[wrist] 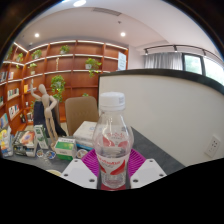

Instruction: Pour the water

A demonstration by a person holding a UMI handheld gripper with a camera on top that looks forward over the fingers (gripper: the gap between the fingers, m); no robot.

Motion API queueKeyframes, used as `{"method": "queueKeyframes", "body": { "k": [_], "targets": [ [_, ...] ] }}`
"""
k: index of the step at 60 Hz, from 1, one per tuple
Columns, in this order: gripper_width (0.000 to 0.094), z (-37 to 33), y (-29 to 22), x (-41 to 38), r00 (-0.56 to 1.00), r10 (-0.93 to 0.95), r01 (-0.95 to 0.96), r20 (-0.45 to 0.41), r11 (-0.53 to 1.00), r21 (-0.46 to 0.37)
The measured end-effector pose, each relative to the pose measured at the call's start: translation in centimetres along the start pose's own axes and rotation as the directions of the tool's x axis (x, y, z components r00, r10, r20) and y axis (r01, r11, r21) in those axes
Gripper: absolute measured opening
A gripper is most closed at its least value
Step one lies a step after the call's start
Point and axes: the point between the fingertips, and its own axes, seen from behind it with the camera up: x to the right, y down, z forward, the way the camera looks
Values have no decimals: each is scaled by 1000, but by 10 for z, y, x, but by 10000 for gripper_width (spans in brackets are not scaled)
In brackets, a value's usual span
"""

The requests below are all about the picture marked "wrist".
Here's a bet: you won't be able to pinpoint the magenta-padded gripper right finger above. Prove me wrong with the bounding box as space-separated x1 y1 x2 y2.
126 148 168 190

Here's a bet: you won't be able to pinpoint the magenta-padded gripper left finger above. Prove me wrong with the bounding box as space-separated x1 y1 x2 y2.
59 148 101 191

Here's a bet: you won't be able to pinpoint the clear plastic water bottle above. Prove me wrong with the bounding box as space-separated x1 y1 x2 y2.
92 91 135 191

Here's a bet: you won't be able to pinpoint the small green-white box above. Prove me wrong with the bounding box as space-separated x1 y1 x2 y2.
54 135 78 162

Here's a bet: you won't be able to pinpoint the flat round red coaster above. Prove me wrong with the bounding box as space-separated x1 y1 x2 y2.
99 183 130 192

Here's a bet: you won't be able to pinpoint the stack of flat white boxes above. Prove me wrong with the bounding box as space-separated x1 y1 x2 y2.
72 120 101 151

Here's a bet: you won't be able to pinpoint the tall green-white carton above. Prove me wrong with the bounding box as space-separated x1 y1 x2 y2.
33 124 50 150

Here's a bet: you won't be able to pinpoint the stack of black books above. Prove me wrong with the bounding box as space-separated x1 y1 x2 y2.
12 129 38 158

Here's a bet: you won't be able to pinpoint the wooden artist mannequin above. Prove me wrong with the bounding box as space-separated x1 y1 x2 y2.
30 83 60 144

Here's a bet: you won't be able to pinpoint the orange wooden shelf unit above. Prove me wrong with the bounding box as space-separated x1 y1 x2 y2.
0 39 129 141

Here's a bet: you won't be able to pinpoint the grey window curtain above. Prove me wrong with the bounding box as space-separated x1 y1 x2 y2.
143 52 184 70

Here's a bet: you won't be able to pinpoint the white paper notice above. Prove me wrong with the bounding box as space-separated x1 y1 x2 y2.
117 51 128 71

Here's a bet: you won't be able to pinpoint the round ceiling lights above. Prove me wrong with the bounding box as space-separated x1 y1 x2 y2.
33 0 128 39

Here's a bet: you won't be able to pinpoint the white wall power socket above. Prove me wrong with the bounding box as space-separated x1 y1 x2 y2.
204 134 222 159

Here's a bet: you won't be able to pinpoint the window with dark frame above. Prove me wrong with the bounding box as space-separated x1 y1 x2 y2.
183 53 224 86

